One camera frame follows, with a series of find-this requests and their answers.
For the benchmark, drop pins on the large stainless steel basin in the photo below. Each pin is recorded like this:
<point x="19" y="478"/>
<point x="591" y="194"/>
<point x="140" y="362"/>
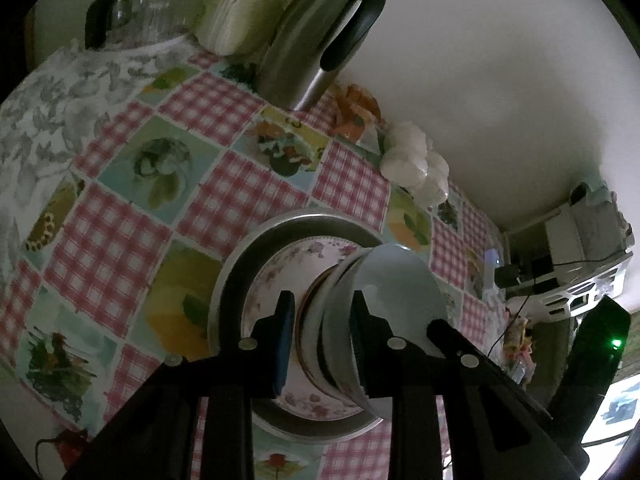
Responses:
<point x="230" y="290"/>

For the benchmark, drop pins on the orange snack packet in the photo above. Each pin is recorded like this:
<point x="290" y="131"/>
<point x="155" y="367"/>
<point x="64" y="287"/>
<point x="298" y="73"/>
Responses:
<point x="355" y="110"/>

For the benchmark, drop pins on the pink checked fruit-print tablecloth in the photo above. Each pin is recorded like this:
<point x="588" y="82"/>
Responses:
<point x="125" y="240"/>

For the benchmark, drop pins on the colourful snack packet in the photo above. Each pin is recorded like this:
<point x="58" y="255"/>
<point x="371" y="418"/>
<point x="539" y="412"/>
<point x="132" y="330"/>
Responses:
<point x="517" y="345"/>

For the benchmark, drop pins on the napa cabbage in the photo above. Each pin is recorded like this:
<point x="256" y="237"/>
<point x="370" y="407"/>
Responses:
<point x="240" y="5"/>

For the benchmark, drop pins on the red-rimmed white bowl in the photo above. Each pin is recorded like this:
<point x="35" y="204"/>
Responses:
<point x="306" y="325"/>

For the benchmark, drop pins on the stainless steel thermos jug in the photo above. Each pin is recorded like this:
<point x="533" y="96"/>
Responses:
<point x="300" y="45"/>

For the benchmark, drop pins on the white plastic rack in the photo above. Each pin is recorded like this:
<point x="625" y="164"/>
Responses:
<point x="580" y="295"/>

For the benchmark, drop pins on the black power adapter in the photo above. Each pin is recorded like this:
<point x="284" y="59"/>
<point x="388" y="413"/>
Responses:
<point x="510" y="274"/>

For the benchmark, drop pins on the grey floral cloth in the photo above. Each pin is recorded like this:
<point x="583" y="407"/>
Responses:
<point x="45" y="110"/>

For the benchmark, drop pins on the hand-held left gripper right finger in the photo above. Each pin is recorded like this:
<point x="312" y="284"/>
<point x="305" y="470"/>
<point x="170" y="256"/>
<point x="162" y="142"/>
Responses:
<point x="359" y="345"/>

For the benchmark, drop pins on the small white bowl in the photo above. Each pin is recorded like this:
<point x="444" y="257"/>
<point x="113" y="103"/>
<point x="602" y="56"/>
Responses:
<point x="400" y="290"/>

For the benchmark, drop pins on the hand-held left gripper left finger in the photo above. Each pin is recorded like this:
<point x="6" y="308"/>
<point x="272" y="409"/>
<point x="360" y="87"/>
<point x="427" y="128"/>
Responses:
<point x="284" y="345"/>

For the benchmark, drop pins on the white device with blue light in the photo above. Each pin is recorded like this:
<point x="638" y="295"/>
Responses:
<point x="492" y="265"/>

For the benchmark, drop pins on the white box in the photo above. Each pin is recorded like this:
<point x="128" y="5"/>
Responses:
<point x="570" y="232"/>

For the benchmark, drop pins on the floral rimmed plate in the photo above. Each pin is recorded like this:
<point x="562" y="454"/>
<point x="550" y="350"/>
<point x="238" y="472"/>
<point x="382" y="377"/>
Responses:
<point x="280" y="270"/>

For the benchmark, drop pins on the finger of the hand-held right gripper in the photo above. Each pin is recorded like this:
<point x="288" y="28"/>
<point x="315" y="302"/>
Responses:
<point x="440" y="335"/>

